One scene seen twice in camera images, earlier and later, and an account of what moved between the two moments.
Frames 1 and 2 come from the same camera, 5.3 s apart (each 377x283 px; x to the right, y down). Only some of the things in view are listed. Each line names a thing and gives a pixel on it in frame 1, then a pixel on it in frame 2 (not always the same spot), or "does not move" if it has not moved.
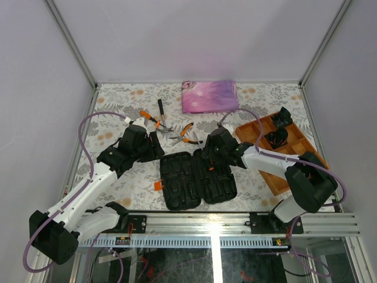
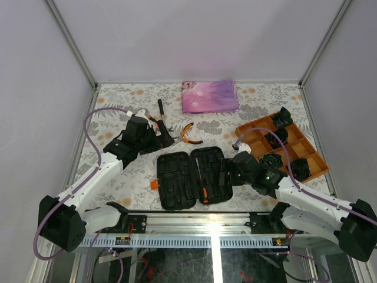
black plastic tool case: [187, 178] does not move
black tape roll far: [283, 118] does not move
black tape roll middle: [277, 138] does not move
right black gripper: [208, 153] → [228, 165]
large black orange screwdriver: [211, 168] → [202, 187]
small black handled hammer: [162, 113] does not move
